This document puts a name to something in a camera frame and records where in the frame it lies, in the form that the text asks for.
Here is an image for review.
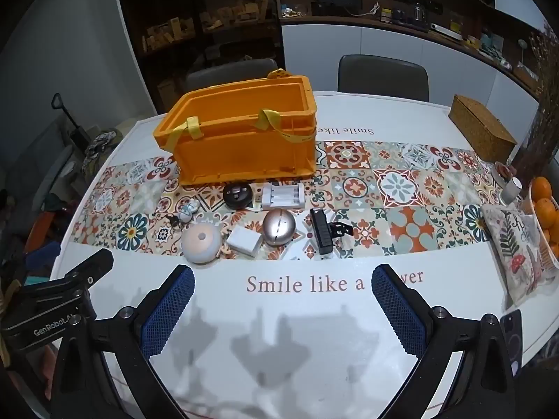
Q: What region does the patterned tile table runner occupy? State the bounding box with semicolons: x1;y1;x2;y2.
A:
70;140;536;263

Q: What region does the patterned cloth bundle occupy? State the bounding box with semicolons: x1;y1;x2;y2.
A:
83;128;125;171

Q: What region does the pink round device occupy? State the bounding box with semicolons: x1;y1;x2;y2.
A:
181;222;233;265

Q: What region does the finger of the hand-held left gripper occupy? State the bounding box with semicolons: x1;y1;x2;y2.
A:
17;248;115;315

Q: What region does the silver round gadget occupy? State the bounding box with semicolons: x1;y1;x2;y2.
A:
262;208;297;247

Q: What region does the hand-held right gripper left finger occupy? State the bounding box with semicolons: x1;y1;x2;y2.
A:
51;264;196;419

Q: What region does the black handled shovel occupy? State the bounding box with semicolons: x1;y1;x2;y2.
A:
51;93;88;149

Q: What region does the black smartphone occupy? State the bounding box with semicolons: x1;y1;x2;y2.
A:
500;310;523;376

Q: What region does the small white cup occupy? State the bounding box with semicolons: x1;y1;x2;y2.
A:
500;177;523;205

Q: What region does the dark wooden shelf cabinet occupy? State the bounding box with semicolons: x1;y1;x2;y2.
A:
114;0;284;114

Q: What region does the printed leaf pillow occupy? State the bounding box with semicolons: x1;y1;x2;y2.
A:
480;204;546;307

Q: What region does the orange plastic crate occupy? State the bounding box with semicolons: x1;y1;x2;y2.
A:
153;69;318;185

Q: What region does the white square adapter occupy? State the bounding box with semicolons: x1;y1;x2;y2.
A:
226;226;264;255

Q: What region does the dark leather chair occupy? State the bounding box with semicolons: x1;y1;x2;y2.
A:
337;54;430;102
183;58;280;94

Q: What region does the wicker box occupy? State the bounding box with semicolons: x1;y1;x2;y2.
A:
448;94;518;164

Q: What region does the black round device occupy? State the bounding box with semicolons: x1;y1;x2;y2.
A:
223;182;254;209

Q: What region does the white battery charger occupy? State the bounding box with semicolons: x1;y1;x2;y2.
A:
254;182;305;210

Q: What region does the orange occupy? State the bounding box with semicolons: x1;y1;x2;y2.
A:
531;176;553;201
535;198;559;230

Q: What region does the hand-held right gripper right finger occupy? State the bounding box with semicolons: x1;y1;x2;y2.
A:
370;264;516;419

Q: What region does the black clip device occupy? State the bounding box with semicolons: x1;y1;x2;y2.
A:
309;208;354;256

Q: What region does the white fruit basket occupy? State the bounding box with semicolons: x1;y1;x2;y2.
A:
522;183;559;269

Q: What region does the white tube roll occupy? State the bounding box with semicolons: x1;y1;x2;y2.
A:
429;23;464;41

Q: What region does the white charger cable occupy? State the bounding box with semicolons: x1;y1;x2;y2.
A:
345;0;382;18

